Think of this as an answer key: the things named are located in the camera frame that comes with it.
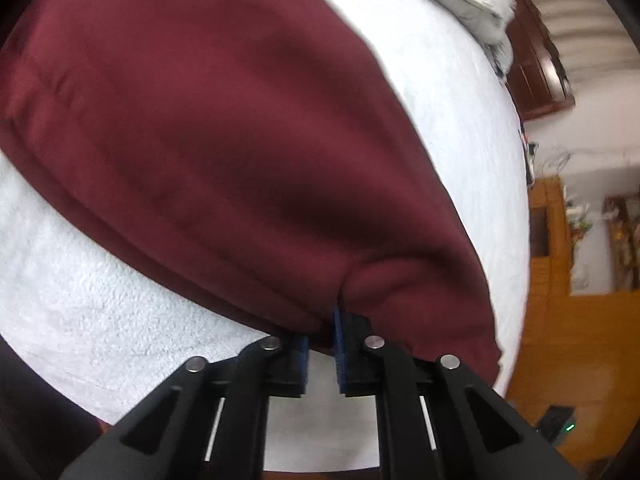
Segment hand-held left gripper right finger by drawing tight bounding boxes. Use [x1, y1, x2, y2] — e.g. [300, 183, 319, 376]
[333, 300, 583, 480]

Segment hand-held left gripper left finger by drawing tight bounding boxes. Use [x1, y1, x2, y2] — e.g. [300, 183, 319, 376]
[59, 335, 310, 480]

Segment maroon pants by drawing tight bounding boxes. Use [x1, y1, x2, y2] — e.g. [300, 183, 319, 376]
[0, 0, 502, 378]

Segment white fleece blanket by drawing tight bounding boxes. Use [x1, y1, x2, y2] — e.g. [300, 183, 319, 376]
[0, 0, 531, 473]

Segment orange wooden cabinet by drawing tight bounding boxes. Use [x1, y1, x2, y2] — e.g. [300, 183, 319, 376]
[504, 175, 640, 467]

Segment black box with green light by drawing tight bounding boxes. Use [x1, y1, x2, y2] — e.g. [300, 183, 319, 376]
[536, 405, 577, 446]

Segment dark wooden headboard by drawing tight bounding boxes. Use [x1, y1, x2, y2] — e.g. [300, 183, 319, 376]
[482, 0, 577, 121]

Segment grey quilt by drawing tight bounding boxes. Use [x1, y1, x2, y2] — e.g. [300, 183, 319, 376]
[380, 0, 518, 78]

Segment wall cables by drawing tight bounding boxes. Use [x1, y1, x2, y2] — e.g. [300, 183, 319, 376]
[517, 127, 573, 186]

